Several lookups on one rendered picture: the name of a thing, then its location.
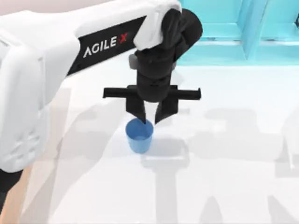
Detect blue cup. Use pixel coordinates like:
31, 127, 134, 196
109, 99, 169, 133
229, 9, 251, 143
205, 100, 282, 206
125, 118, 155, 154

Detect light blue rack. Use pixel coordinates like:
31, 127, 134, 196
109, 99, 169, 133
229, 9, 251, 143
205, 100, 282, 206
175, 0, 299, 63

